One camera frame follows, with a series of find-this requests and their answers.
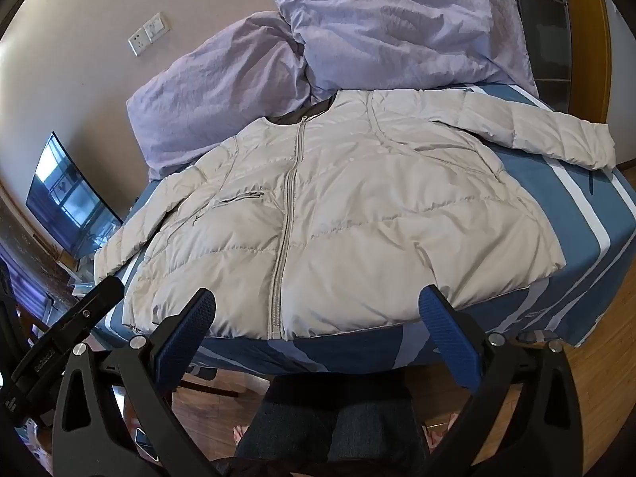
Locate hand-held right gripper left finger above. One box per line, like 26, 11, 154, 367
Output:
52, 288, 235, 477

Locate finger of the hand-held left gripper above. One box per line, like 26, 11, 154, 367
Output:
54, 275, 126, 346

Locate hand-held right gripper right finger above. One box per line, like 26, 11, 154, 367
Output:
418, 284, 583, 477

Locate beige puffer jacket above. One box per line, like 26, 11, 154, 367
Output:
93, 88, 617, 341

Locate black television screen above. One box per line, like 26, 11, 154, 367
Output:
26, 132, 124, 260

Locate person's legs in dark pants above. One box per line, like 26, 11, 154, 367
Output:
233, 372, 434, 477

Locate blue white striped bed sheet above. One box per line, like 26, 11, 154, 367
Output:
94, 82, 636, 373

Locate lavender pillow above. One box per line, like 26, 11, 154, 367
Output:
126, 10, 311, 182
271, 0, 538, 103

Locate white wall switch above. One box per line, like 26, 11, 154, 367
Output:
143, 11, 169, 43

